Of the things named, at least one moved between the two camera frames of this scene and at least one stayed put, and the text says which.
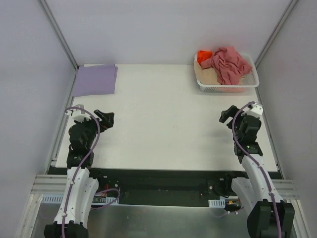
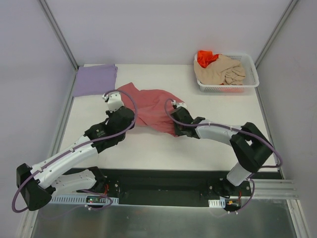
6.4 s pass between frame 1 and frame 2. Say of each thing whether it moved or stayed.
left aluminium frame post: stayed
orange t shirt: stayed
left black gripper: moved
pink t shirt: moved
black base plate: stayed
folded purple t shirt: stayed
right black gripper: moved
